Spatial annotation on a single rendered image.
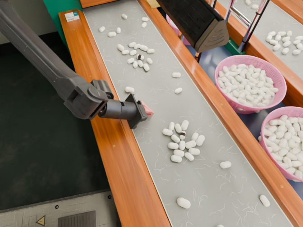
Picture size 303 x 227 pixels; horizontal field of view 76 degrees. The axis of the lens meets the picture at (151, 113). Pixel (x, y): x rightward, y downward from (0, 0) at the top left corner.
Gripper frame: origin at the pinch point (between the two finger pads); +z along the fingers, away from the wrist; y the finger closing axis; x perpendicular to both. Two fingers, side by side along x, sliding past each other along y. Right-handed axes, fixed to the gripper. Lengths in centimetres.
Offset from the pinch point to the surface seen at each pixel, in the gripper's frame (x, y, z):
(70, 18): 8, 63, -15
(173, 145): -1.3, -13.8, 1.4
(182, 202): 1.8, -29.8, -2.3
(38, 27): 74, 158, -5
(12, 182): 115, 28, -21
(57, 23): 18, 72, -17
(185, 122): -6.2, -8.0, 6.9
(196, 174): -1.6, -24.2, 5.0
